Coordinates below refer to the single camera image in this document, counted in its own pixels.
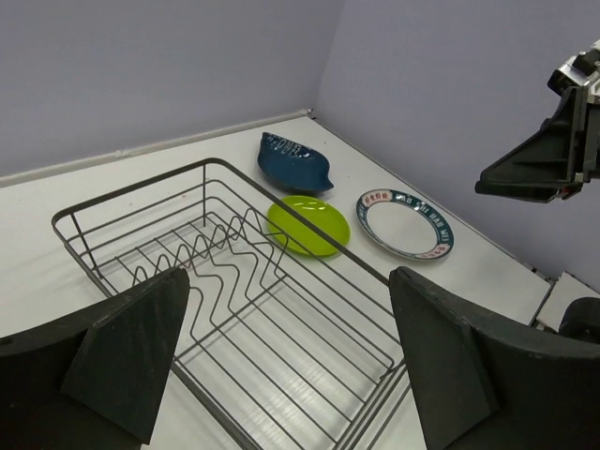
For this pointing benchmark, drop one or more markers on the white plate green rim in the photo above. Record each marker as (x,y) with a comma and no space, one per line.
(405,225)

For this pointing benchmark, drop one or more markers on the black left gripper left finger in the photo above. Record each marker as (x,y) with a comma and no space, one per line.
(95,378)

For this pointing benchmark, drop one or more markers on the dark blue leaf dish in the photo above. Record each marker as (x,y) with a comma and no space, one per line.
(293,166)

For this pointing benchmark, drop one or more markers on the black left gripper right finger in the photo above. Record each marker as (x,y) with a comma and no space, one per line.
(483,381)

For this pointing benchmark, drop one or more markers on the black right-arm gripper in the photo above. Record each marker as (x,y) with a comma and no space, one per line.
(563,155)

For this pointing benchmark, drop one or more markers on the grey wire dish rack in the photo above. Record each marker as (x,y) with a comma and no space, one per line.
(278,350)

